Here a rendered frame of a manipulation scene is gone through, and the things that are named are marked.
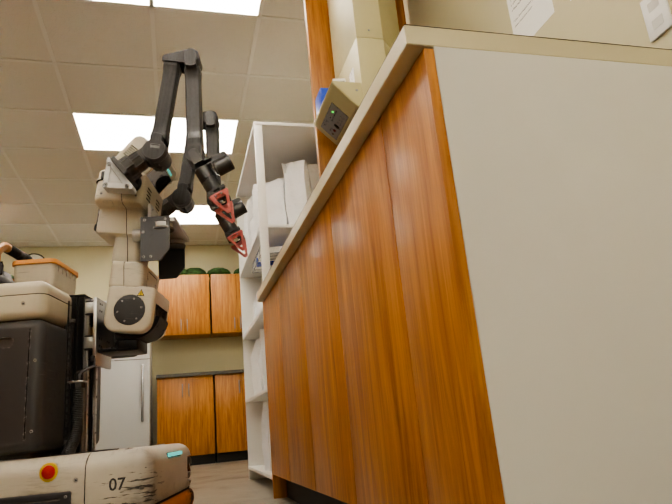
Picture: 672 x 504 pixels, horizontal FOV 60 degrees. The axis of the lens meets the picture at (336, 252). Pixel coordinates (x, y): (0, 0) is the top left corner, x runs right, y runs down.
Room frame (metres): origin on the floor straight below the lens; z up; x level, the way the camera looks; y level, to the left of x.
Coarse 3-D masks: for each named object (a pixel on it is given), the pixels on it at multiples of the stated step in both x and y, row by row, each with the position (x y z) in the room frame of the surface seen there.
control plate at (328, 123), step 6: (330, 108) 2.05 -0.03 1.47; (336, 108) 2.02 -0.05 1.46; (330, 114) 2.08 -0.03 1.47; (336, 114) 2.05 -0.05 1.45; (342, 114) 2.03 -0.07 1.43; (324, 120) 2.14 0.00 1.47; (330, 120) 2.11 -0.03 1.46; (336, 120) 2.09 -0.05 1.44; (342, 120) 2.06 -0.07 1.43; (324, 126) 2.17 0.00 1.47; (330, 126) 2.15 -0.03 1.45; (342, 126) 2.10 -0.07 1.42; (330, 132) 2.18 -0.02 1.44; (336, 132) 2.16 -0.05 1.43; (336, 138) 2.19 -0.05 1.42
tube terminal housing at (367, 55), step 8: (360, 40) 1.94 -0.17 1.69; (368, 40) 1.95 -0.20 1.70; (376, 40) 1.96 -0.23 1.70; (352, 48) 1.99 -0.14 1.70; (360, 48) 1.94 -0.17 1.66; (368, 48) 1.95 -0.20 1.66; (376, 48) 1.96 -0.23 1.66; (384, 48) 1.97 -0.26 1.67; (352, 56) 2.00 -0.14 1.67; (360, 56) 1.94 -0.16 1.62; (368, 56) 1.95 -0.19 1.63; (376, 56) 1.96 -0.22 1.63; (384, 56) 1.97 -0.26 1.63; (344, 64) 2.11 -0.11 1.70; (352, 64) 2.01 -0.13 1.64; (360, 64) 1.94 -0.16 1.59; (368, 64) 1.95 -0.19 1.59; (376, 64) 1.96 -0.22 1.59; (344, 72) 2.12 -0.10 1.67; (360, 72) 1.94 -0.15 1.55; (368, 72) 1.95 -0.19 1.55; (376, 72) 1.96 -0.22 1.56; (360, 80) 1.95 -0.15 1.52; (368, 80) 1.95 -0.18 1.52; (368, 88) 1.95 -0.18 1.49
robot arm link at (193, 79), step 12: (192, 48) 1.79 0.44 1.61; (192, 60) 1.79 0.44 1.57; (192, 72) 1.81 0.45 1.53; (192, 84) 1.82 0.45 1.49; (192, 96) 1.82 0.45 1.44; (192, 108) 1.82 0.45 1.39; (192, 120) 1.82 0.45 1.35; (192, 132) 1.82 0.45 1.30; (192, 144) 1.81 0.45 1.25; (204, 156) 1.86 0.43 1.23; (192, 168) 1.87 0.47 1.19
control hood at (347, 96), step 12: (336, 84) 1.91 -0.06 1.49; (348, 84) 1.93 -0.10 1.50; (360, 84) 1.94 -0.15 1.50; (336, 96) 1.96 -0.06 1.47; (348, 96) 1.92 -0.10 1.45; (360, 96) 1.94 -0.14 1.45; (324, 108) 2.07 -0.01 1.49; (348, 108) 1.98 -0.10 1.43; (348, 120) 2.04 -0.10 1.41; (324, 132) 2.21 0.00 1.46; (336, 144) 2.24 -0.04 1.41
